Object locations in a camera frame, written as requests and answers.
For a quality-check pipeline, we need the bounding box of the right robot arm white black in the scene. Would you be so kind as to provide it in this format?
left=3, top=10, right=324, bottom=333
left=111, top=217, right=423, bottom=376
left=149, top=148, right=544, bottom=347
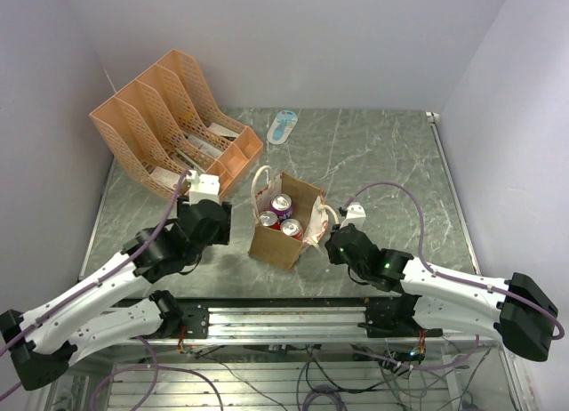
left=325, top=223, right=558, bottom=362

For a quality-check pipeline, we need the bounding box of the white red box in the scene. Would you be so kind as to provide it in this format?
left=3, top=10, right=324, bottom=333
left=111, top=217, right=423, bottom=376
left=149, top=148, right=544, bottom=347
left=150, top=166, right=180, bottom=189

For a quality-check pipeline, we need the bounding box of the white box in organizer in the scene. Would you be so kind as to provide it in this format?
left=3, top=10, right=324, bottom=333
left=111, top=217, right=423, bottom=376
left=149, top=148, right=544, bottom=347
left=209, top=123, right=239, bottom=141

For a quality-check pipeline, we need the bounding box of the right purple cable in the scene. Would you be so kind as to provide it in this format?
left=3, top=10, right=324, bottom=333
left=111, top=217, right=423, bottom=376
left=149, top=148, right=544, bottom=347
left=340, top=181, right=568, bottom=372

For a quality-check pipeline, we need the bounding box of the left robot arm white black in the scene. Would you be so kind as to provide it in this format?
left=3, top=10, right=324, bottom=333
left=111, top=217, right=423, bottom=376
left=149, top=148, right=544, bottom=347
left=1, top=197, right=232, bottom=391

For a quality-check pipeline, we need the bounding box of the red soda can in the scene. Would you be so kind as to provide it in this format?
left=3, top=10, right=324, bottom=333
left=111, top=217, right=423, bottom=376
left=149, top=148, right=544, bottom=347
left=280, top=218, right=304, bottom=241
left=259, top=211, right=280, bottom=230

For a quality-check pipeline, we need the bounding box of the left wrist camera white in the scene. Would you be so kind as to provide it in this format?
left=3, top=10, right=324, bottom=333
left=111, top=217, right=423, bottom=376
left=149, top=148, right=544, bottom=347
left=186, top=170, right=220, bottom=205

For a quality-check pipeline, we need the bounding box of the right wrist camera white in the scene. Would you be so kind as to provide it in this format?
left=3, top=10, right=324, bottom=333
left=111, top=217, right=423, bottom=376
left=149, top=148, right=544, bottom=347
left=341, top=202, right=366, bottom=230

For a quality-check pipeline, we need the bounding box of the canvas bag brown printed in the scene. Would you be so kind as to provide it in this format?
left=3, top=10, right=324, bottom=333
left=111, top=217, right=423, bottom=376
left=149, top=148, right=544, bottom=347
left=249, top=165, right=338, bottom=270

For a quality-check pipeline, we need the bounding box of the orange plastic file organizer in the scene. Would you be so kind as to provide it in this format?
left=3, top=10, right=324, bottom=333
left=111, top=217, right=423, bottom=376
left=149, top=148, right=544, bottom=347
left=90, top=50, right=263, bottom=199

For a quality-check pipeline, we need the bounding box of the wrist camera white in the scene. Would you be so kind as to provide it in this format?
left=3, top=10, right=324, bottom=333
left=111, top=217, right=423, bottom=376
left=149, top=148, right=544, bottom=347
left=186, top=170, right=220, bottom=205
left=341, top=202, right=366, bottom=230

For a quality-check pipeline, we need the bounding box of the blue white blister pack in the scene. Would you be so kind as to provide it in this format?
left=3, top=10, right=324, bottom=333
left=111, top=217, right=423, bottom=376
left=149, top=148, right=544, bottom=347
left=267, top=109, right=298, bottom=145

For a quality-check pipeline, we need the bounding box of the aluminium mounting rail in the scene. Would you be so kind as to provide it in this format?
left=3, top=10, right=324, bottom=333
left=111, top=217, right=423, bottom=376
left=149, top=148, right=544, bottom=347
left=48, top=303, right=517, bottom=345

